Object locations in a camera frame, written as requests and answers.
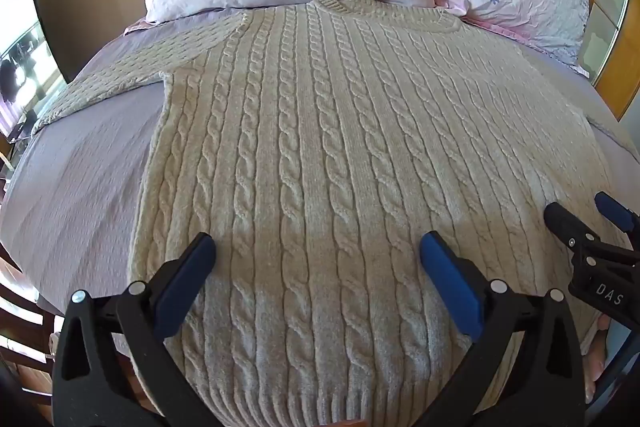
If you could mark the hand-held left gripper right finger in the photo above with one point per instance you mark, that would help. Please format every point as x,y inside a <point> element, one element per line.
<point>450,287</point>

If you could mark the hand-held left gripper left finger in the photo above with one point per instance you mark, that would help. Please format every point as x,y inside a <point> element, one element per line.
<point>185,279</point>

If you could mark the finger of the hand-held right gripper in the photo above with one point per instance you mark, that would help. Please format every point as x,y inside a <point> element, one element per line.
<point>565,222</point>
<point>614,209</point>

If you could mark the person's right hand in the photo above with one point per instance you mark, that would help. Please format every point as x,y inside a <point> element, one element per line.
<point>596,357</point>

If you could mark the lilac bed sheet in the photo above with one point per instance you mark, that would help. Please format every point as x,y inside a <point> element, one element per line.
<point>85,177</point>

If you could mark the dark wooden slatted chair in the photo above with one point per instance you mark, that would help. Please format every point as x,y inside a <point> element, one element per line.
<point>22,337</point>

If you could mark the window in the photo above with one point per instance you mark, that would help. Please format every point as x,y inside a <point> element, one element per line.
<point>25,52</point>

